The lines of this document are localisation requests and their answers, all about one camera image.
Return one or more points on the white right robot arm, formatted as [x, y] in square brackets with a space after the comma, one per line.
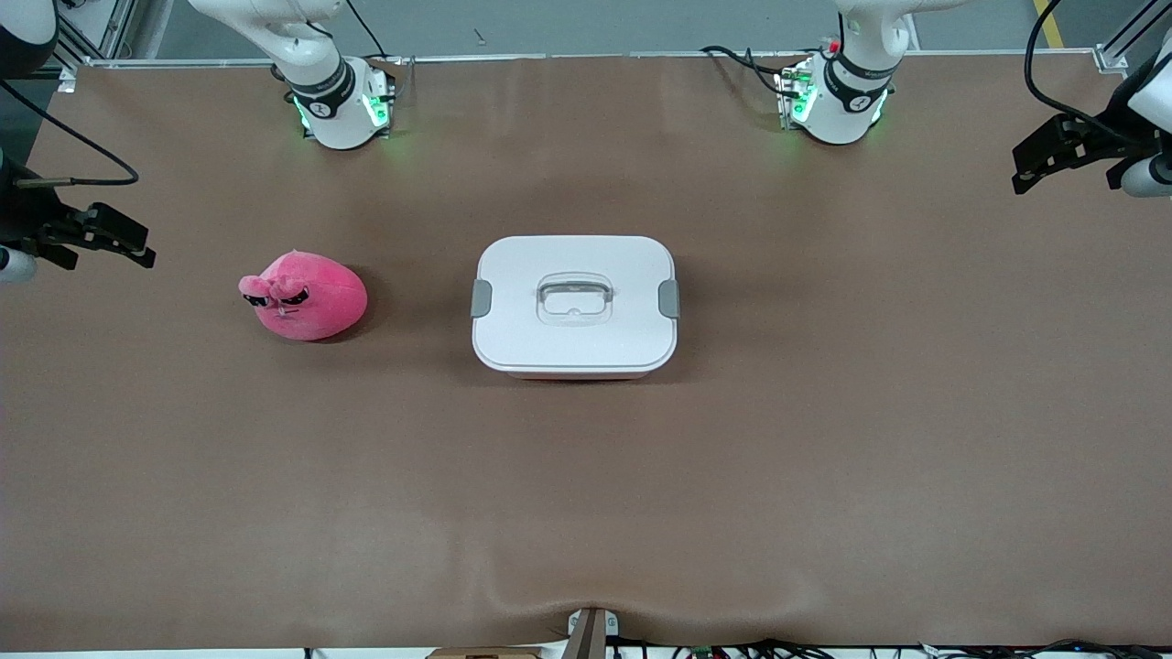
[334, 110]

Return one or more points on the grey lid latch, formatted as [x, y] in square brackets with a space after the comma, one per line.
[669, 299]
[481, 298]

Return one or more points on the pink plush toy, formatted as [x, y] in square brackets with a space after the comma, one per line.
[320, 297]

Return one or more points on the white plastic box lid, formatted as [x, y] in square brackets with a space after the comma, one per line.
[522, 339]

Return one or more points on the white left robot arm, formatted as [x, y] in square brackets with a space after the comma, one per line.
[847, 101]

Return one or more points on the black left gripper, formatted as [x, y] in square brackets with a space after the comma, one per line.
[1105, 146]

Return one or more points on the metal table clamp bracket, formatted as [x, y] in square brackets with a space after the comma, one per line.
[591, 627]

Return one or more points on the plastic storage box base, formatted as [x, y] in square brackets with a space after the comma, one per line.
[572, 375]

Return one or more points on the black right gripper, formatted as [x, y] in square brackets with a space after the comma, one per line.
[27, 220]

